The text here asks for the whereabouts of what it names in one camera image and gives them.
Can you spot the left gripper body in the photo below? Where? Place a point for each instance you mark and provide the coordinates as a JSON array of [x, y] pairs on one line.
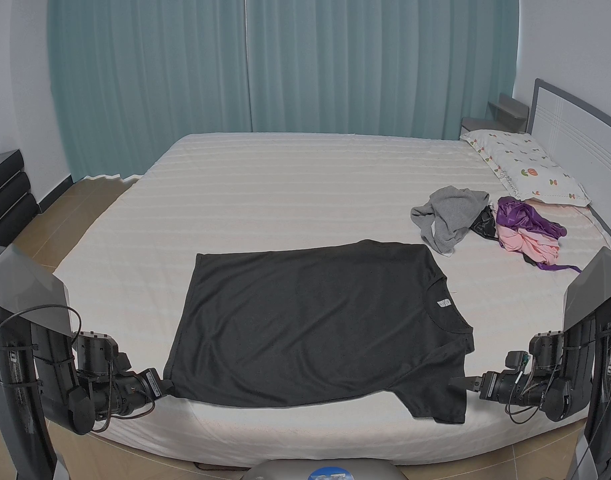
[[153, 385]]

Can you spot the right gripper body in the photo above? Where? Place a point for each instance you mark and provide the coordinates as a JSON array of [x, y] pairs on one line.
[[489, 387]]

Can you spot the black T-shirt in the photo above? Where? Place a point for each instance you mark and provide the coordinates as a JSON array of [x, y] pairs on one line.
[[310, 328]]

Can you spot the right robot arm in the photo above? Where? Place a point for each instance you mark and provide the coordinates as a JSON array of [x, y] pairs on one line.
[[590, 293]]

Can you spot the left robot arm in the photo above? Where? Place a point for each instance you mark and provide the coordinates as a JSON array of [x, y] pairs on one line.
[[30, 288]]

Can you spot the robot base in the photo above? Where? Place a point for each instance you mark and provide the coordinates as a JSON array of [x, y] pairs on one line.
[[325, 470]]

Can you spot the bed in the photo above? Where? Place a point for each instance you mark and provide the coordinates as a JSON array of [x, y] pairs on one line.
[[285, 198]]

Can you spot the pink garment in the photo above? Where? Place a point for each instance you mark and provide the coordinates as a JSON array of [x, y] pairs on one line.
[[525, 245]]

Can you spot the black garment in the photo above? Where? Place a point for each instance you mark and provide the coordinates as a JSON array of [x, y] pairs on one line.
[[484, 225]]

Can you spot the purple garment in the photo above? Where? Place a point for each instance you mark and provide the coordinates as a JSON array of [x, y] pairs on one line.
[[525, 215]]

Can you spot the grey garment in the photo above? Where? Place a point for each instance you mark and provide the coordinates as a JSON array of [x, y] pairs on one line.
[[450, 213]]

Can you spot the white printed pillow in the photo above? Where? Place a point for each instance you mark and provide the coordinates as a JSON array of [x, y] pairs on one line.
[[525, 165]]

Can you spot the black chest of drawers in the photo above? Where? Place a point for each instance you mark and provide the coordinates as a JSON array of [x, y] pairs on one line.
[[8, 193]]

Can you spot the grey bedside table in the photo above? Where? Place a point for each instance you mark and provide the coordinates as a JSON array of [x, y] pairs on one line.
[[508, 110]]

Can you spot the blue-green curtain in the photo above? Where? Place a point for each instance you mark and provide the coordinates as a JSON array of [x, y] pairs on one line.
[[380, 48], [145, 63]]

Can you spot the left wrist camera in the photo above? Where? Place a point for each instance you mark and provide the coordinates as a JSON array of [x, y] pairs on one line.
[[124, 362]]

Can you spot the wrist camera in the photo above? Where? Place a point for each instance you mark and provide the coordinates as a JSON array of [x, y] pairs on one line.
[[516, 360], [124, 362]]

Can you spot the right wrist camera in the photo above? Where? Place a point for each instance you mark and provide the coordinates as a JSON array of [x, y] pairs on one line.
[[516, 360]]

